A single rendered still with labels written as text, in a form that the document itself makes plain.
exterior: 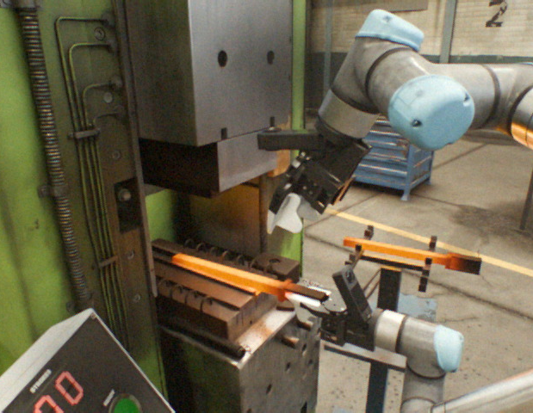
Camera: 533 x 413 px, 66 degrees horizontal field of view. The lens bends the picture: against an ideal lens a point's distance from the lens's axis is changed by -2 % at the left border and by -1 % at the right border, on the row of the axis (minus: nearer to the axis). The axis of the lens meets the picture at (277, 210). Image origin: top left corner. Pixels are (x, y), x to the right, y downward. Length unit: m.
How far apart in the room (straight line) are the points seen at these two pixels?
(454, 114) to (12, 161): 0.58
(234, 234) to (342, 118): 0.79
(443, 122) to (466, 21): 8.24
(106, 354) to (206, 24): 0.51
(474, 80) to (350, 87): 0.14
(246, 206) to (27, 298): 0.67
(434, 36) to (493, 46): 1.11
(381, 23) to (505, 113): 0.17
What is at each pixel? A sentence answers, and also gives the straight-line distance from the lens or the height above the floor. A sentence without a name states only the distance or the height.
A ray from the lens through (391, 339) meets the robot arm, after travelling 0.84.
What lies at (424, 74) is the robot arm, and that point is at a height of 1.50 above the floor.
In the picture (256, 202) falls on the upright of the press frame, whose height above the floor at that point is 1.11.
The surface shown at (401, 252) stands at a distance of 1.31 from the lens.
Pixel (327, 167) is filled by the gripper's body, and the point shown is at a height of 1.36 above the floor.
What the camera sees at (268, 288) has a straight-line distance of 0.95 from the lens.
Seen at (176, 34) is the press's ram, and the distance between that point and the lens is 0.72.
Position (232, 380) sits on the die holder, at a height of 0.87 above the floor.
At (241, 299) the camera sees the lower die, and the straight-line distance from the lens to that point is 0.96.
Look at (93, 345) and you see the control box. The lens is 0.59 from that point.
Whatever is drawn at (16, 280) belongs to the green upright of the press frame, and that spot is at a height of 1.19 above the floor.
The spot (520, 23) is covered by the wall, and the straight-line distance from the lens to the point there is 8.42.
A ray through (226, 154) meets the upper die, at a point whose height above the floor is 1.34.
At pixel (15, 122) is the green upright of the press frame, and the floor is 1.43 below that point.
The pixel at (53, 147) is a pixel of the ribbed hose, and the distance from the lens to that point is 0.69.
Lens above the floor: 1.52
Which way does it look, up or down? 21 degrees down
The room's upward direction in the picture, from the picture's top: straight up
